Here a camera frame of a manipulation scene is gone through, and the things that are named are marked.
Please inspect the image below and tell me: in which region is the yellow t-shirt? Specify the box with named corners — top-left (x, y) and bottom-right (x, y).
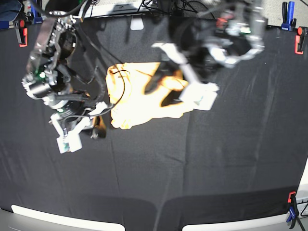
top-left (105, 62), bottom-right (193, 129)

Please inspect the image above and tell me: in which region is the red black bar clamp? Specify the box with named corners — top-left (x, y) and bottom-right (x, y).
top-left (286, 191), bottom-right (298, 230)

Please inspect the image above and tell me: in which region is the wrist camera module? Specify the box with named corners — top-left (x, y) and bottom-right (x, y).
top-left (56, 132), bottom-right (82, 154)
top-left (179, 83), bottom-right (219, 111)

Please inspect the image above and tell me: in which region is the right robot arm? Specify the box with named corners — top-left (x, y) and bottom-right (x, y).
top-left (22, 0), bottom-right (113, 140)

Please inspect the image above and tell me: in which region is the blue clamp upper right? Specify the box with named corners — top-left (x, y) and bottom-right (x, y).
top-left (281, 1), bottom-right (296, 31)

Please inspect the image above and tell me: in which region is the red clamp upper left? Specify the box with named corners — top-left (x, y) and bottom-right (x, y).
top-left (13, 20), bottom-right (28, 47)

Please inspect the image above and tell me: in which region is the red clamp upper right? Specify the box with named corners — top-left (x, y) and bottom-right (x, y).
top-left (295, 26), bottom-right (308, 55)

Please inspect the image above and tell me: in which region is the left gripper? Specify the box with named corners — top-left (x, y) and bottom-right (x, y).
top-left (144, 42), bottom-right (219, 107)

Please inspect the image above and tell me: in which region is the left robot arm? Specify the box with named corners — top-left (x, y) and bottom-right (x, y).
top-left (144, 0), bottom-right (267, 111)

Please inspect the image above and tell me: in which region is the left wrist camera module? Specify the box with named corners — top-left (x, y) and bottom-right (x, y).
top-left (179, 83), bottom-right (219, 111)

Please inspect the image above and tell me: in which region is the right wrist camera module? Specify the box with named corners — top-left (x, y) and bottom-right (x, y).
top-left (56, 132), bottom-right (82, 154)

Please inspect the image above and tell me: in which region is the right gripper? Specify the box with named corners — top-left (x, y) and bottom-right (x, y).
top-left (48, 96), bottom-right (114, 140)

